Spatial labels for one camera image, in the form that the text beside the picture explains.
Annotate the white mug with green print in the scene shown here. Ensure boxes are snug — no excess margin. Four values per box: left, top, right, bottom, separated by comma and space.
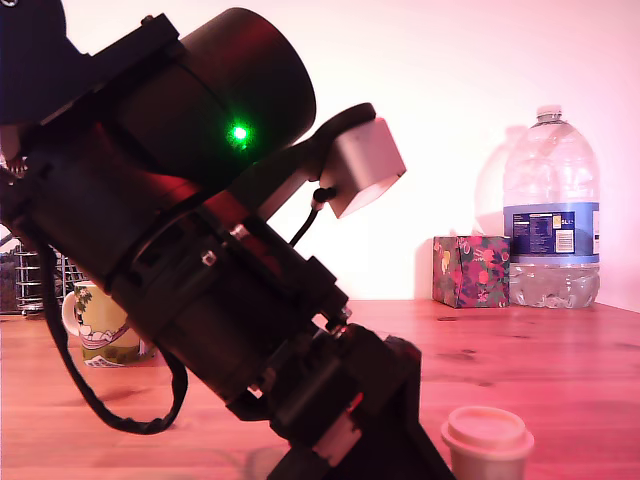
61, 280, 157, 369

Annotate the floral printed tissue box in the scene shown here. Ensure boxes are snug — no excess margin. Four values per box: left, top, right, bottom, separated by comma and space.
431, 235, 512, 309

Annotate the large clear water bottle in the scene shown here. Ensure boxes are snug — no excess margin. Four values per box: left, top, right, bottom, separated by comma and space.
501, 104, 602, 310

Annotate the thin black camera cable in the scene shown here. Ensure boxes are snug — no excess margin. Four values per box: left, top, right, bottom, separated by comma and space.
288, 185, 337, 250

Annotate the black looping arm cable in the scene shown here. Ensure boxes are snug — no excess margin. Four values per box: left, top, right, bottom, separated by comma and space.
38, 240, 190, 436

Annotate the chrome wire kitchen rack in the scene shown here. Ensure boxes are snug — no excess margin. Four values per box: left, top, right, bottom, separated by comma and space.
0, 234, 81, 318

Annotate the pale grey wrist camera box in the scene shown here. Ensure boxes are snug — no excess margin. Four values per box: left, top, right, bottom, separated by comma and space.
239, 102, 407, 221

